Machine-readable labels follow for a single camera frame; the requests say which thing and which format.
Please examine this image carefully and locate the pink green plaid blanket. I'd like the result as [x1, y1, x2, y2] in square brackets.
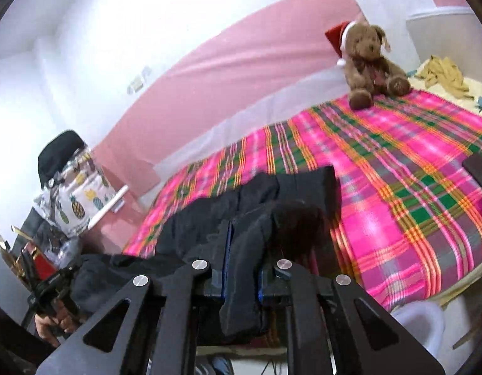
[123, 87, 482, 314]

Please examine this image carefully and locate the white plastic stool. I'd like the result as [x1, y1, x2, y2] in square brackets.
[388, 300, 448, 357]

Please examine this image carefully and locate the brown teddy bear, red hat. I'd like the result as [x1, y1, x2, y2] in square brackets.
[325, 20, 413, 111]

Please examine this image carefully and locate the black bag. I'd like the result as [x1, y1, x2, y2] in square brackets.
[37, 130, 88, 189]

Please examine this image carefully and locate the person's left forearm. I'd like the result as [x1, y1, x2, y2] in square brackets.
[0, 312, 60, 375]

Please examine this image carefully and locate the white plastic object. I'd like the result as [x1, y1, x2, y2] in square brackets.
[88, 185, 129, 230]

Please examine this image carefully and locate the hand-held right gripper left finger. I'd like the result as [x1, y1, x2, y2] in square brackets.
[35, 222, 234, 375]

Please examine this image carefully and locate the black puffer jacket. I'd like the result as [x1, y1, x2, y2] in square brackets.
[71, 165, 342, 348]

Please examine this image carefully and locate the person's left hand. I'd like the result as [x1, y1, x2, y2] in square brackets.
[33, 308, 81, 348]

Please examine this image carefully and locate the red box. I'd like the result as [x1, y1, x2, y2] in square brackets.
[24, 242, 59, 282]

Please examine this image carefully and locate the black phone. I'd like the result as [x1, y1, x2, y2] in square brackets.
[461, 155, 482, 197]

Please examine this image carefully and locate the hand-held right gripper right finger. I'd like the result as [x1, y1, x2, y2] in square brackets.
[259, 259, 447, 375]

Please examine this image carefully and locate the pale yellow bed sheet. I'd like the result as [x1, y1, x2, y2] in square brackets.
[408, 60, 482, 126]

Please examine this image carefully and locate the pineapple print cloth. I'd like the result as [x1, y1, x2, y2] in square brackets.
[33, 152, 117, 240]

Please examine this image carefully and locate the yellow crumpled cloth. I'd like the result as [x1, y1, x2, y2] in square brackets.
[415, 55, 475, 97]

